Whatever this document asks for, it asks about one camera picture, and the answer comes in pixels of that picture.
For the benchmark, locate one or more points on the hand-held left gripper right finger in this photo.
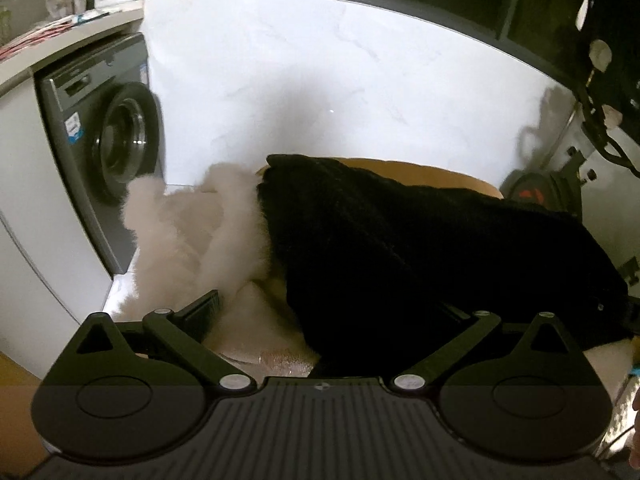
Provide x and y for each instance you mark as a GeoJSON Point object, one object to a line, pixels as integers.
{"type": "Point", "coordinates": [475, 326]}

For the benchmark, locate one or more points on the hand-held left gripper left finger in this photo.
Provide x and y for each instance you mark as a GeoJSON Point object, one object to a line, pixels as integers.
{"type": "Point", "coordinates": [205, 317]}

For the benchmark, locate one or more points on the cream fluffy garment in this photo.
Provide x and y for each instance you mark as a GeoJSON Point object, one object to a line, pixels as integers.
{"type": "Point", "coordinates": [200, 230]}

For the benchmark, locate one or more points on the black knit sweater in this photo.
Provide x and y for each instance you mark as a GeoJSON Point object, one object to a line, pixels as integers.
{"type": "Point", "coordinates": [400, 250]}

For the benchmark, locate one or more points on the black red wheel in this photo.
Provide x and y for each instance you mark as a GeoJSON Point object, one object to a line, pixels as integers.
{"type": "Point", "coordinates": [535, 192]}

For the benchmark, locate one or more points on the grey washing machine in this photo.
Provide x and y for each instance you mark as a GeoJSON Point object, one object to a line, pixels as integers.
{"type": "Point", "coordinates": [100, 150]}

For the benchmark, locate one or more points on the red white packets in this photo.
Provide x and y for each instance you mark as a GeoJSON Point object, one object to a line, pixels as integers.
{"type": "Point", "coordinates": [35, 35]}

